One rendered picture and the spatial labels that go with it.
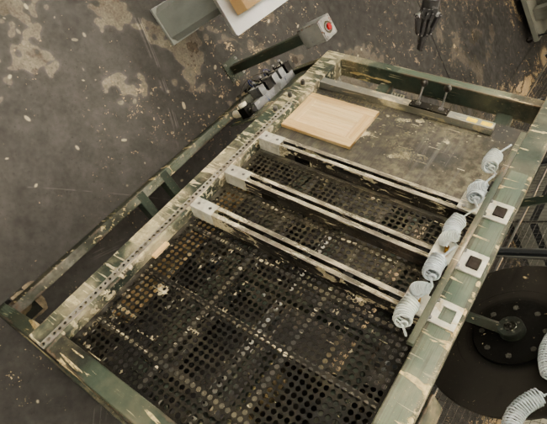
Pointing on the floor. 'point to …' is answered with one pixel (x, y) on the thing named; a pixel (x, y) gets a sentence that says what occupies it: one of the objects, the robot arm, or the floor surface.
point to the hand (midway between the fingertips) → (421, 42)
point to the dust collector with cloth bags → (539, 17)
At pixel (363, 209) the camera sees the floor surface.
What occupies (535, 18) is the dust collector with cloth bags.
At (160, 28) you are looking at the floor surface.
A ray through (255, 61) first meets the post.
